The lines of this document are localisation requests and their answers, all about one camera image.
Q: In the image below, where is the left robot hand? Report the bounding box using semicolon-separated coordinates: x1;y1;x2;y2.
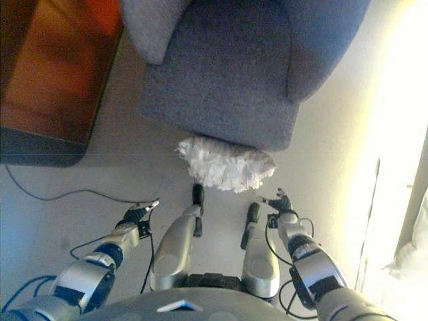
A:
124;199;161;224

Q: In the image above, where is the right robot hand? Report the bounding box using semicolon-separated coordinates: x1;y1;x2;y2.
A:
256;188;295;215

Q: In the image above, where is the white fringed cushion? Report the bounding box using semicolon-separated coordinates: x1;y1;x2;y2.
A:
176;135;278;194

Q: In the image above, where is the silver left robot leg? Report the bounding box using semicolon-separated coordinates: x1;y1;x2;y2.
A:
149;183;205;291

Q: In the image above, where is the thin black pole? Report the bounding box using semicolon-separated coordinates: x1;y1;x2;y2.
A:
354;158;381;288

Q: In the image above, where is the grey robot torso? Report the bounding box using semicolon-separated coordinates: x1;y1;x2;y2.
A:
76;272;295;321

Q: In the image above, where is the grey upholstered armchair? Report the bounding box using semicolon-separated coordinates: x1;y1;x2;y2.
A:
122;0;370;153

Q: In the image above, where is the white rumpled bedding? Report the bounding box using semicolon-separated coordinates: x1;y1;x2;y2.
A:
383;213;428;280

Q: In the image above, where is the orange wooden cabinet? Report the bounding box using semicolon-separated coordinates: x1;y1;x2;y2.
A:
0;0;125;167

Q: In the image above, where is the light grey pillow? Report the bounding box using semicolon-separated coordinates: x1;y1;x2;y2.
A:
120;0;191;65

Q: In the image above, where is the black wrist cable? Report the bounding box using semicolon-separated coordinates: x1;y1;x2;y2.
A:
70;230;155;295
265;215;317;317

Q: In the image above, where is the thin black floor cable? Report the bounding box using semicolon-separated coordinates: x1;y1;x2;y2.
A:
5;163;160;204

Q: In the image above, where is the blue cable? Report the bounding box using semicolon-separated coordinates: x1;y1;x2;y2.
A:
0;274;56;315

